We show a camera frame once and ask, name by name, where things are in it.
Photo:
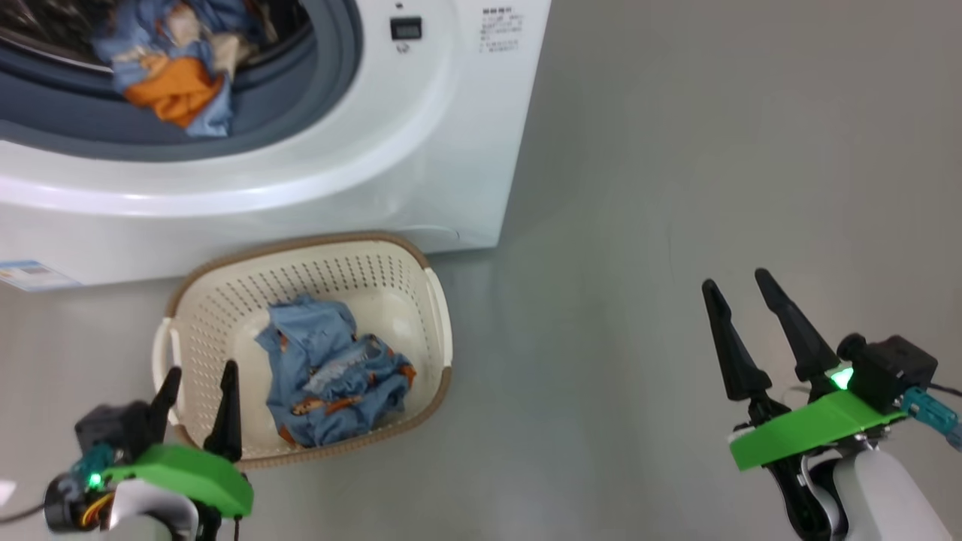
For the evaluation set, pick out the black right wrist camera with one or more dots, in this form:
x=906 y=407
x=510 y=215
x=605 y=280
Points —
x=894 y=368

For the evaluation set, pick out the black rectangular port socket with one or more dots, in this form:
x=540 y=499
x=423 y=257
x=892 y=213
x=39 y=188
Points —
x=406 y=28

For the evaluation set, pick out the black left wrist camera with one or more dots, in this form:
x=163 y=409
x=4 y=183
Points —
x=113 y=428

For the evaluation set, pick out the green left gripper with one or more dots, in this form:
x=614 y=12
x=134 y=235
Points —
x=195 y=473

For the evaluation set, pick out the round white drain filter cover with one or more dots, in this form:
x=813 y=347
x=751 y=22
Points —
x=436 y=234

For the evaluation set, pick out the black printed text label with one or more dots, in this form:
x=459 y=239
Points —
x=502 y=30

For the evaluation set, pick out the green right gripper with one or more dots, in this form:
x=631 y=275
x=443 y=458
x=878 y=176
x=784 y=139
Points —
x=812 y=428

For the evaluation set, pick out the blue energy label sticker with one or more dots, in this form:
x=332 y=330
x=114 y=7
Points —
x=30 y=276

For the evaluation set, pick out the white front-load washing machine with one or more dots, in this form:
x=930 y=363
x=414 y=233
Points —
x=376 y=188

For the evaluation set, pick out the blue garment with orange print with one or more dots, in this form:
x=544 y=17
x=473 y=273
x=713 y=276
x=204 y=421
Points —
x=323 y=376

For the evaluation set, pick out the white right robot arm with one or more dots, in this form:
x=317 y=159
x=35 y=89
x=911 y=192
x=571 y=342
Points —
x=879 y=503

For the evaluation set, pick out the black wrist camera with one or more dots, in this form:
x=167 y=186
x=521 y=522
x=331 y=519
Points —
x=894 y=368
x=113 y=428

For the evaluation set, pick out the cream perforated laundry basket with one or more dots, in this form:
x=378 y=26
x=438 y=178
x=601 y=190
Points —
x=391 y=300

